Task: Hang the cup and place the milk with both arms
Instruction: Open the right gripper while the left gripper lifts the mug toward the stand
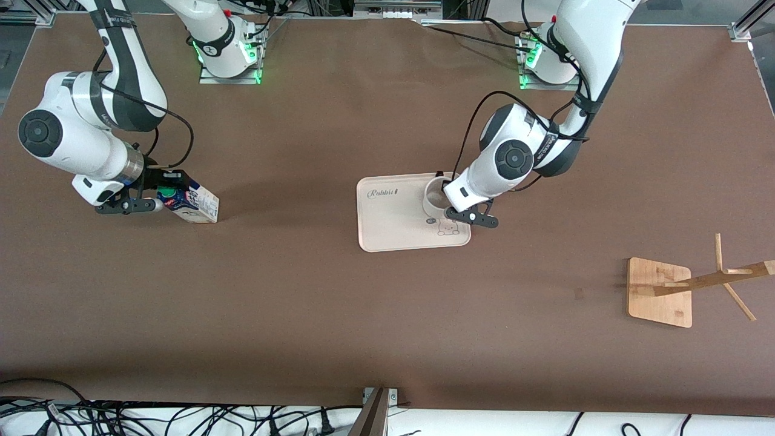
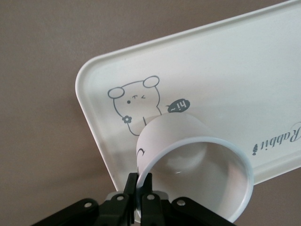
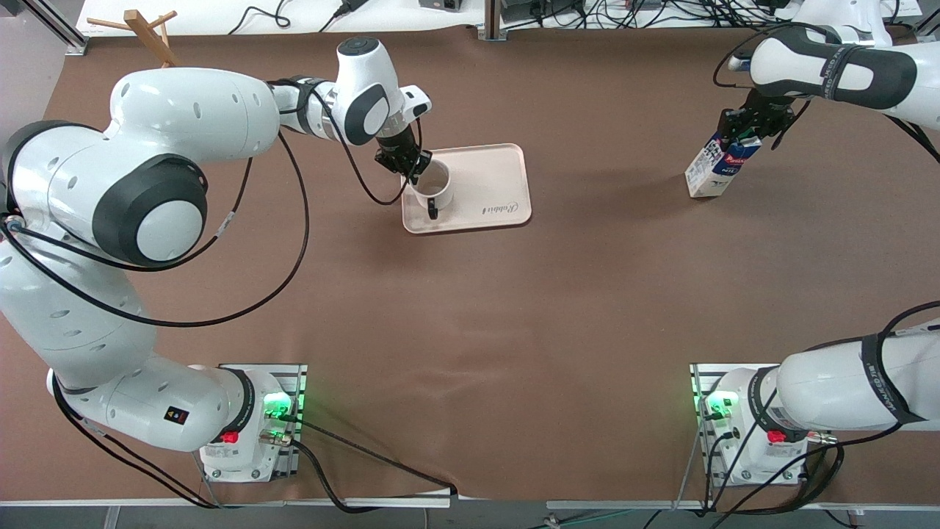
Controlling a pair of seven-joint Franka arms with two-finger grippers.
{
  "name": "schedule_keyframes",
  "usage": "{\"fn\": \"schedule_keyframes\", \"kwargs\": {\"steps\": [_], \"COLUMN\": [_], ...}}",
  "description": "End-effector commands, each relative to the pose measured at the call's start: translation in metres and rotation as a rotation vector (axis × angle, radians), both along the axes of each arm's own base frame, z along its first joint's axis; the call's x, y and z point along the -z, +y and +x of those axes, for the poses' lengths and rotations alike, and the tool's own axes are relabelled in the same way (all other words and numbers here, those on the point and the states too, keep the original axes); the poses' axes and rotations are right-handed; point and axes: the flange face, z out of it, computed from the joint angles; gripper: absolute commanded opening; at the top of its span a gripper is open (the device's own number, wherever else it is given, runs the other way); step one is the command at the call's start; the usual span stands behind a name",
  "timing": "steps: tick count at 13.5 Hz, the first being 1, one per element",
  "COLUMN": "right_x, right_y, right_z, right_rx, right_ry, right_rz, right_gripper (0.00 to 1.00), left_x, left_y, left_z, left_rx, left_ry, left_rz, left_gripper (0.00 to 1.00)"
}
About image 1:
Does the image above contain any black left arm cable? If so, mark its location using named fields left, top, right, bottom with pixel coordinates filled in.
left=453, top=91, right=591, bottom=179

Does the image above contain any grey metal profile bar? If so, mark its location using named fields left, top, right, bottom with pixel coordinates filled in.
left=348, top=388, right=389, bottom=436

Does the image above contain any grey metal device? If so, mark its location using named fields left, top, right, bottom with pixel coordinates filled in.
left=354, top=0, right=444, bottom=22

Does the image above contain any black long floor cable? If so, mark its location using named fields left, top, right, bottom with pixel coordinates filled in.
left=91, top=400, right=364, bottom=418

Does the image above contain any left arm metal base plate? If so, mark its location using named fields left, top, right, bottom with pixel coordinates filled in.
left=516, top=33, right=585, bottom=91

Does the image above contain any black looping floor cable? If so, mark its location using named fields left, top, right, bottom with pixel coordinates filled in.
left=0, top=378, right=94, bottom=408

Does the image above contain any black cable behind arm base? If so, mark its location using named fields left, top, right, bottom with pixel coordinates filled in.
left=421, top=17, right=536, bottom=50

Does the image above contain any aluminium frame rail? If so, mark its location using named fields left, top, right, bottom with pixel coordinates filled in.
left=0, top=8, right=58, bottom=26

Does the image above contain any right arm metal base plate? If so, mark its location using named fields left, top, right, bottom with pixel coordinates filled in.
left=199, top=24, right=268, bottom=85

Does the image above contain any wooden cup rack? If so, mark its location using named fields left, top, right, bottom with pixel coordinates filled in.
left=627, top=234, right=775, bottom=328

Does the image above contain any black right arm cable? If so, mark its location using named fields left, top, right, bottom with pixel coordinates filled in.
left=97, top=82, right=196, bottom=170

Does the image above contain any white smiley cup black handle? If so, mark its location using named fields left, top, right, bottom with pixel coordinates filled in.
left=423, top=172, right=462, bottom=217

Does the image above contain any cream tray with bear print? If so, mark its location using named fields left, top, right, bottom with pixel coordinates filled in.
left=356, top=173, right=472, bottom=253

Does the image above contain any aluminium corner frame piece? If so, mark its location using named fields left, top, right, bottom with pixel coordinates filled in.
left=729, top=0, right=775, bottom=42

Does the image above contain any blue milk carton green cap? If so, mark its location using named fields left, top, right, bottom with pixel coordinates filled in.
left=156, top=182, right=220, bottom=223

